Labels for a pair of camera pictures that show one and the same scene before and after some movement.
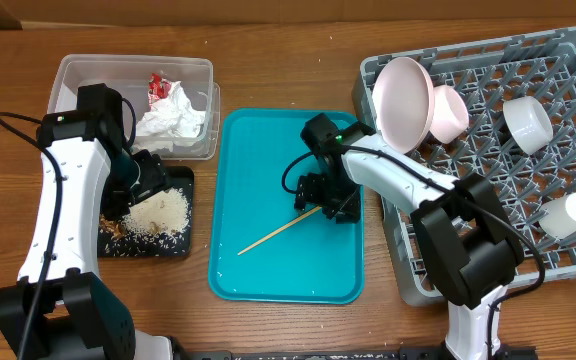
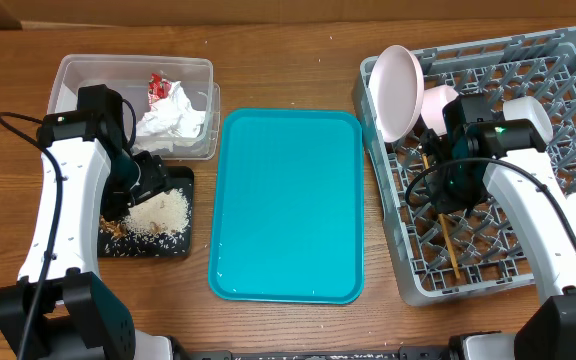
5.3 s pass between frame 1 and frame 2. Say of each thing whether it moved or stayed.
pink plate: moved
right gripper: moved
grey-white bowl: stayed
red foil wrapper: stayed
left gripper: stayed
